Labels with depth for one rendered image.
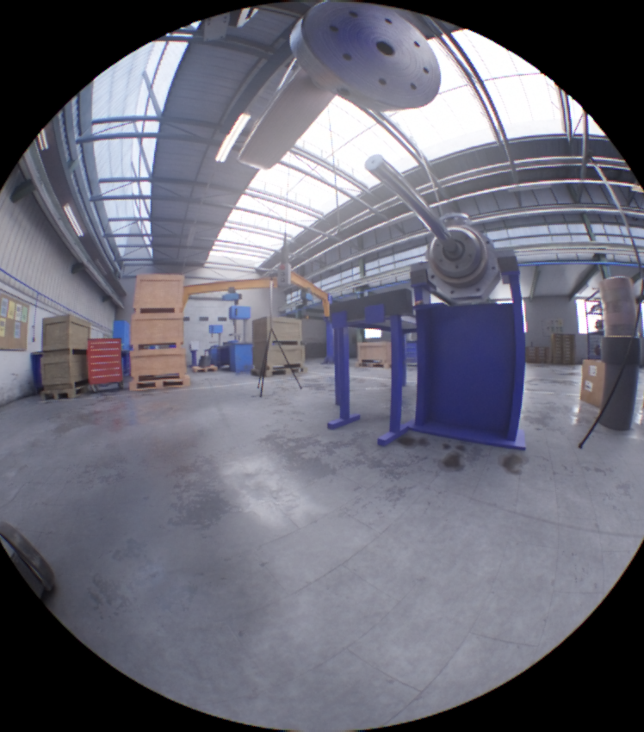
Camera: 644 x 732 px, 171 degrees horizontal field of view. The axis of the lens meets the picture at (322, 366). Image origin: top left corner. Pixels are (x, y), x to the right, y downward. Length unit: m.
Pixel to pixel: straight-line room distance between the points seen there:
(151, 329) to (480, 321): 4.46
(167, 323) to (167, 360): 0.67
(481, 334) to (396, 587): 1.34
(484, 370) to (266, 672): 1.58
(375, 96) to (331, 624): 0.82
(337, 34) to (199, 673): 0.90
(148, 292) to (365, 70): 4.37
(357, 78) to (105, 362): 4.50
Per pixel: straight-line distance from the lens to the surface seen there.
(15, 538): 0.75
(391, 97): 0.32
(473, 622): 0.61
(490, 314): 1.48
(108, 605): 0.73
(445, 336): 1.52
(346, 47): 0.32
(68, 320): 4.41
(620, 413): 2.14
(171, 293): 4.42
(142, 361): 4.25
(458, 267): 1.28
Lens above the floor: 0.53
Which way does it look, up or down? 4 degrees down
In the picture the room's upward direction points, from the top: 1 degrees counter-clockwise
